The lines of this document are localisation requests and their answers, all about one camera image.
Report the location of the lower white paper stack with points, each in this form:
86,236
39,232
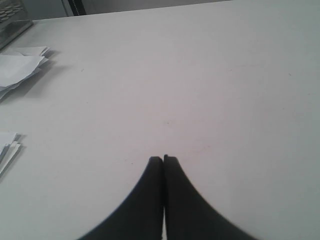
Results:
10,146

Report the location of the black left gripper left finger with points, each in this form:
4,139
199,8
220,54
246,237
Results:
140,216

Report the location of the upper white paper stack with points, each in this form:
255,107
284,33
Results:
19,64

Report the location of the metal mesh rack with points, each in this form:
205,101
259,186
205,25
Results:
14,20

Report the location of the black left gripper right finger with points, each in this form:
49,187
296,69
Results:
188,216

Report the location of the white paper stack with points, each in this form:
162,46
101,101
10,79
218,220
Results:
19,64
10,146

